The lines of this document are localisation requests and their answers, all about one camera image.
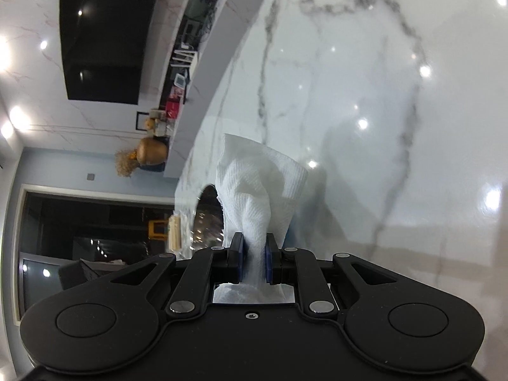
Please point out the red box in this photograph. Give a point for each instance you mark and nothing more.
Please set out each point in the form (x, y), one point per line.
(173, 109)

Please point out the golden vase with dried flowers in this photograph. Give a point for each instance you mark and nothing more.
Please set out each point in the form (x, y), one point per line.
(147, 152)

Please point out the wooden block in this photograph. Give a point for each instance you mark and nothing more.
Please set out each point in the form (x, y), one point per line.
(175, 233)

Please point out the yellow stool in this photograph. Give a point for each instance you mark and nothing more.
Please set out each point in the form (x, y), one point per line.
(158, 230)

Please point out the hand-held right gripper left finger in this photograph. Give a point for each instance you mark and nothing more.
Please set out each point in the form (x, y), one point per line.
(238, 258)

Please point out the black wall television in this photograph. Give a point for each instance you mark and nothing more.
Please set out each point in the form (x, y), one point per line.
(106, 35)

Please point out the white picture frame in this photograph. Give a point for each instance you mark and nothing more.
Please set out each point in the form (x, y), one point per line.
(180, 81)

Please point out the metal bowl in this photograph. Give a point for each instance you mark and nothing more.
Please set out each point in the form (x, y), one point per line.
(206, 222)

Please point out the small golden pumpkin ornament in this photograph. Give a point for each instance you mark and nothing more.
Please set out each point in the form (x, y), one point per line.
(151, 124)

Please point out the white paper towel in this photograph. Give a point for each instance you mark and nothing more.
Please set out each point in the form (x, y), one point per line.
(254, 190)

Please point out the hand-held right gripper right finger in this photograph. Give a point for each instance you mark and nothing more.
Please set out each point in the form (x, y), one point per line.
(270, 258)

